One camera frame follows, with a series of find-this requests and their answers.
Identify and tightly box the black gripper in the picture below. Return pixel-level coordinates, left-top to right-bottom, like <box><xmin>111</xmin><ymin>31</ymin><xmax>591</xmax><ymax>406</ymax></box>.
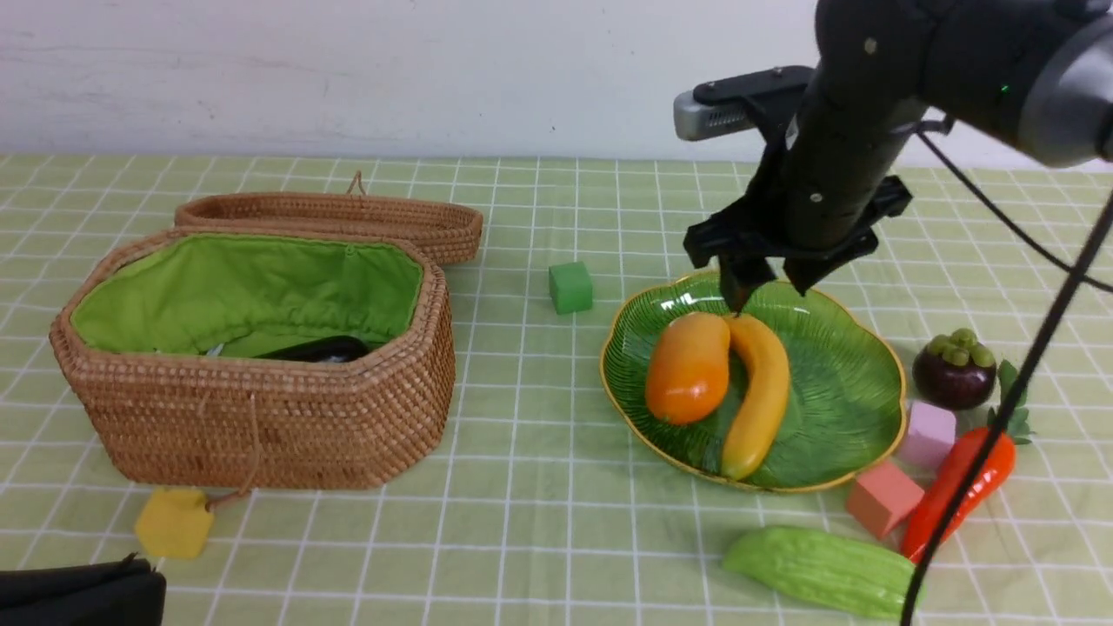
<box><xmin>683</xmin><ymin>96</ymin><xmax>914</xmax><ymax>316</ymax></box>

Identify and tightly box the orange toy mango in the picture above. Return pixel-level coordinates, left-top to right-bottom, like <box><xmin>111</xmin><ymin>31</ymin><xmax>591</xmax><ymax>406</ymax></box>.
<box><xmin>644</xmin><ymin>310</ymin><xmax>730</xmax><ymax>426</ymax></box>

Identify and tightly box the yellow toy banana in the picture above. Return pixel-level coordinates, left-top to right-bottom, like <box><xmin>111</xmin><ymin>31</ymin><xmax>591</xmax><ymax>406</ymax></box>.
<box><xmin>720</xmin><ymin>316</ymin><xmax>791</xmax><ymax>481</ymax></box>

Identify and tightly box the dark purple toy mangosteen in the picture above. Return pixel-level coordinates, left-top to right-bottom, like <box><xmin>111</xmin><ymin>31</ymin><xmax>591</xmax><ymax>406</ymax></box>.
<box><xmin>913</xmin><ymin>327</ymin><xmax>997</xmax><ymax>411</ymax></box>

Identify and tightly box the red toy carrot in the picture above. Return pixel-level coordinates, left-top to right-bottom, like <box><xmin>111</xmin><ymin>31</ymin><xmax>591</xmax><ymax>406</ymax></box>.
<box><xmin>902</xmin><ymin>393</ymin><xmax>1032</xmax><ymax>563</ymax></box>

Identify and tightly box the green toy bitter gourd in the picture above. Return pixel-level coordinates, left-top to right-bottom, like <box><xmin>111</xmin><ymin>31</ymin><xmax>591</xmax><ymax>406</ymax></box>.
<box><xmin>721</xmin><ymin>524</ymin><xmax>915</xmax><ymax>622</ymax></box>

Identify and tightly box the purple toy eggplant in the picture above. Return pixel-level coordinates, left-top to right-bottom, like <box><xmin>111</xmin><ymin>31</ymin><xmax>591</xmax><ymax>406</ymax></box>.
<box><xmin>256</xmin><ymin>336</ymin><xmax>373</xmax><ymax>363</ymax></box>

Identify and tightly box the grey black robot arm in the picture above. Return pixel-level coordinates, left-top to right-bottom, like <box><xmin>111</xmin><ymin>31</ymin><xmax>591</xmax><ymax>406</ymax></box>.
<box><xmin>673</xmin><ymin>1</ymin><xmax>1112</xmax><ymax>310</ymax></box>

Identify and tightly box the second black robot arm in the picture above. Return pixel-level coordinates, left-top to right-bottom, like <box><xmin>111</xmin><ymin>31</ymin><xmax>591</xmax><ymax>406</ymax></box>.
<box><xmin>1</xmin><ymin>552</ymin><xmax>167</xmax><ymax>625</ymax></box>

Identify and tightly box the green leaf-shaped glass plate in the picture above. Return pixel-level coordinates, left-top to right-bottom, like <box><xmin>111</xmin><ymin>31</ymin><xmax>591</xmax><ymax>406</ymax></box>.
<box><xmin>599</xmin><ymin>270</ymin><xmax>908</xmax><ymax>493</ymax></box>

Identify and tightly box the green cube block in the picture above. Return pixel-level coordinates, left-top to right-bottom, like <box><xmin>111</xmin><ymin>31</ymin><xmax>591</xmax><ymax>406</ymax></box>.
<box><xmin>548</xmin><ymin>261</ymin><xmax>595</xmax><ymax>316</ymax></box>

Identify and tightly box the pink-purple cube block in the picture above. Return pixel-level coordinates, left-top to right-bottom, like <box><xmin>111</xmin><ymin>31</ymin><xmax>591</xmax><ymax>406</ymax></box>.
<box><xmin>896</xmin><ymin>400</ymin><xmax>957</xmax><ymax>471</ymax></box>

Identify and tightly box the salmon red cube block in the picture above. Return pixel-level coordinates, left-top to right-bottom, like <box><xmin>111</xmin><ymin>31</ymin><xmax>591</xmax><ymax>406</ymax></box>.
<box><xmin>845</xmin><ymin>460</ymin><xmax>925</xmax><ymax>540</ymax></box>

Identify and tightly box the woven rattan basket lid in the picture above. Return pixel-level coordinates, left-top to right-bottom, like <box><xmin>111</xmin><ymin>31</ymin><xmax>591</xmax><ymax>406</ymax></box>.
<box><xmin>174</xmin><ymin>172</ymin><xmax>484</xmax><ymax>265</ymax></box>

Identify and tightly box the green checkered tablecloth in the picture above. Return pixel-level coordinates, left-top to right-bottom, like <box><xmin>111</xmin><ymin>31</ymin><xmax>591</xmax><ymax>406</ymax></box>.
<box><xmin>1</xmin><ymin>154</ymin><xmax>1110</xmax><ymax>625</ymax></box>

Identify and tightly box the woven rattan basket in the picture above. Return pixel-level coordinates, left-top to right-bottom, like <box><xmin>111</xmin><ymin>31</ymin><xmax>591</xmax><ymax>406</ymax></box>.
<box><xmin>49</xmin><ymin>227</ymin><xmax>456</xmax><ymax>490</ymax></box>

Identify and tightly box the yellow hexagonal block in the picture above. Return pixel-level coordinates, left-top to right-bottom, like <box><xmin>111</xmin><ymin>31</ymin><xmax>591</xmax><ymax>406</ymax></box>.
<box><xmin>134</xmin><ymin>487</ymin><xmax>215</xmax><ymax>560</ymax></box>

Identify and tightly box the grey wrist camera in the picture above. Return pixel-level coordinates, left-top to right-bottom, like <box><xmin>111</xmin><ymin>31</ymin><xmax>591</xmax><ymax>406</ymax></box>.
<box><xmin>673</xmin><ymin>66</ymin><xmax>815</xmax><ymax>143</ymax></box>

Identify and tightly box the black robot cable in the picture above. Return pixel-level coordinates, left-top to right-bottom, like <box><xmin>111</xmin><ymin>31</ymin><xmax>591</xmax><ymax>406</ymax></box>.
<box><xmin>896</xmin><ymin>123</ymin><xmax>1113</xmax><ymax>626</ymax></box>

